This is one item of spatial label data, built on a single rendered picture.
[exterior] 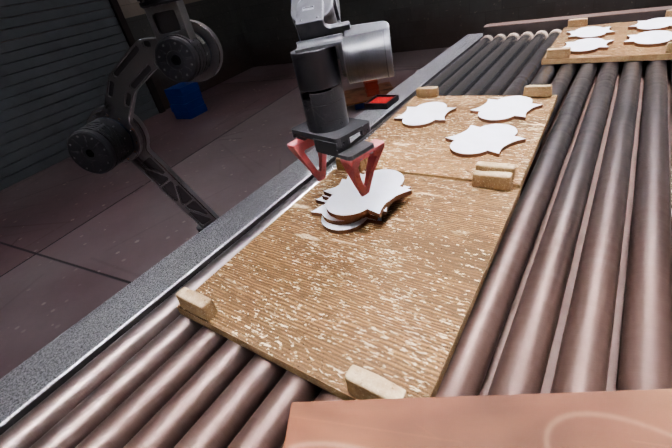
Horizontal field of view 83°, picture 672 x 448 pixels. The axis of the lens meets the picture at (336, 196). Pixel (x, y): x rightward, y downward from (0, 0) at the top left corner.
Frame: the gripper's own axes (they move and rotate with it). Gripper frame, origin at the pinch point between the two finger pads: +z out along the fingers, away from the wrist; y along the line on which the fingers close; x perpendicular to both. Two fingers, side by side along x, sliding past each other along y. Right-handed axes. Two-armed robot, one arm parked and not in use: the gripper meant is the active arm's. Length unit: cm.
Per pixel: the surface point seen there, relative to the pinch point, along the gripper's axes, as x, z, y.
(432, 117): -39.0, 5.8, 11.3
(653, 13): -141, 5, -6
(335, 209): 2.2, 3.8, 0.1
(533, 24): -133, 5, 30
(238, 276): 18.5, 7.3, 4.4
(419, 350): 12.5, 7.5, -22.8
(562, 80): -76, 8, -3
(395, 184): -8.0, 3.8, -3.4
